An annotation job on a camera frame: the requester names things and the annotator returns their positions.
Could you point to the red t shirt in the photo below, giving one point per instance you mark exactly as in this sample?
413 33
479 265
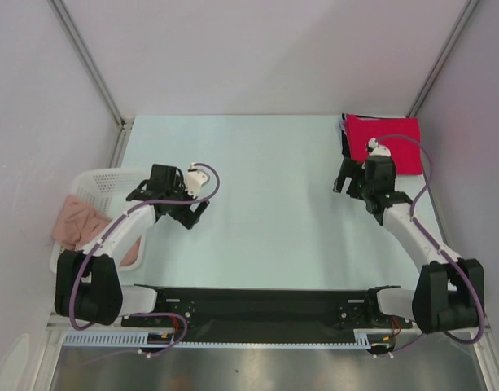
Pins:
405 152

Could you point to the pink t shirt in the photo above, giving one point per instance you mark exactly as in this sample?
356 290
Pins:
121 240

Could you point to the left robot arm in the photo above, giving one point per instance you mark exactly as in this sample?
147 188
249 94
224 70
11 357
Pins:
88 290

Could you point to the aluminium frame post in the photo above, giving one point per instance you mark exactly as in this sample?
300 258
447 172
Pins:
82 51
459 27

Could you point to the white slotted cable duct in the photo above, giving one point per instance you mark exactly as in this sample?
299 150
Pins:
151 340

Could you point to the right aluminium frame post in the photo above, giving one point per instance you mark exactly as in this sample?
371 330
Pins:
459 27

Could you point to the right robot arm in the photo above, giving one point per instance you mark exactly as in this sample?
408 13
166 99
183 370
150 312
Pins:
449 294

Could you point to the white plastic laundry basket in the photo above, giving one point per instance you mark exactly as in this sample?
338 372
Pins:
96 197

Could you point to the left aluminium frame post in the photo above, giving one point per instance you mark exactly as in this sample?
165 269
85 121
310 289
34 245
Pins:
82 51

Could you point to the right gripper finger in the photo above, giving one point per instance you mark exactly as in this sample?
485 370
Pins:
355 186
348 166

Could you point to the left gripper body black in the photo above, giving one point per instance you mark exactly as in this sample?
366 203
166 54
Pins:
184 214

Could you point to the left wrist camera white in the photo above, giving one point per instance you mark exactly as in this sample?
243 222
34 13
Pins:
196 178

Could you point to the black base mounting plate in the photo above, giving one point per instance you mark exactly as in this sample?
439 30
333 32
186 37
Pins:
265 316

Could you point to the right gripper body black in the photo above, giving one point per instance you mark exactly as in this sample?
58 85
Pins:
368 190

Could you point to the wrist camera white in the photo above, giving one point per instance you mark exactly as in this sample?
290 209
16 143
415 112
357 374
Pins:
196 178
375 148

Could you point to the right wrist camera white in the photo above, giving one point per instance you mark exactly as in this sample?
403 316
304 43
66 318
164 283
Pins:
375 148

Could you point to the folded purple t shirt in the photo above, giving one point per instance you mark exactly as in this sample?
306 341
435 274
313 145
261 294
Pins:
343 128

